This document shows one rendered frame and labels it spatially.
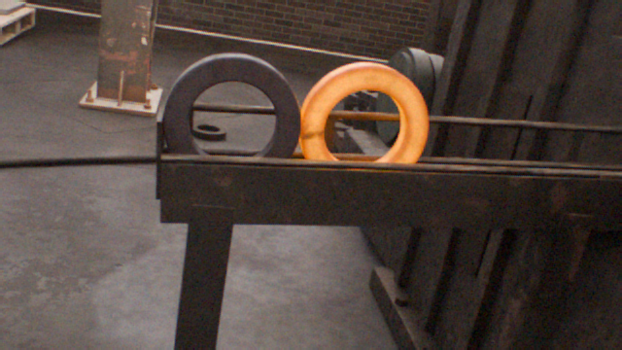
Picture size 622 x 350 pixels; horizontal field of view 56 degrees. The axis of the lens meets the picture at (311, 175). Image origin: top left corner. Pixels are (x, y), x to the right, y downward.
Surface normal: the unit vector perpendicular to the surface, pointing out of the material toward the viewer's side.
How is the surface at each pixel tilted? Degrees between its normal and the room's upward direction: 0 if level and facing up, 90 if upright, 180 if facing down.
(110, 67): 90
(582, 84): 90
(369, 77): 90
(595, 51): 90
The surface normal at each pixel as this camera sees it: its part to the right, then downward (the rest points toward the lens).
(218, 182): 0.17, 0.36
